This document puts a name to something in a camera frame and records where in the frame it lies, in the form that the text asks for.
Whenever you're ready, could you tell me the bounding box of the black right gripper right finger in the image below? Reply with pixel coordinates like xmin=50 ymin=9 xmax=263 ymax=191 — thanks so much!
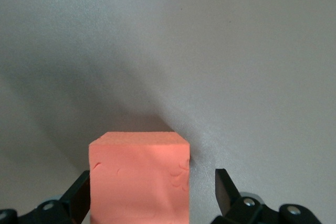
xmin=211 ymin=168 xmax=320 ymax=224

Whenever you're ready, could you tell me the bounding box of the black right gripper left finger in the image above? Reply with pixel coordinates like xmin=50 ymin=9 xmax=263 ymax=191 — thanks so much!
xmin=0 ymin=170 xmax=91 ymax=224

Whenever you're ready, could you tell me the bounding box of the orange foam cube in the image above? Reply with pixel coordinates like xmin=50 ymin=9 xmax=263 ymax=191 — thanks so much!
xmin=88 ymin=131 xmax=191 ymax=224

